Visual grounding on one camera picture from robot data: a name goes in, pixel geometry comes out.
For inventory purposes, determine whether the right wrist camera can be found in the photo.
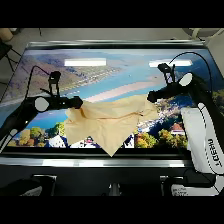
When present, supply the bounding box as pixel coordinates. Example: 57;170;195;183
157;62;177;85

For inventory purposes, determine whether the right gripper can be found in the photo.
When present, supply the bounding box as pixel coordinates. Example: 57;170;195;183
146;86;172;104

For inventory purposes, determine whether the cream shirt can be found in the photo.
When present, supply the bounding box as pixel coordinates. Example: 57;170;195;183
63;94;161;158

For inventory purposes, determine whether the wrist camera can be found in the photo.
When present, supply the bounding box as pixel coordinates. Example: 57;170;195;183
39;70;62;98
157;62;177;85

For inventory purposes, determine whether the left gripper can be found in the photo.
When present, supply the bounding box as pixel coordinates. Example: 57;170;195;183
61;95;84;110

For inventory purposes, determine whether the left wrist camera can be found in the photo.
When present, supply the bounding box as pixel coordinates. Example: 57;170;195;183
39;70;62;98

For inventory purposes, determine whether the silver frame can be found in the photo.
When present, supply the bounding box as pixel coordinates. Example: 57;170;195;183
0;39;224;197

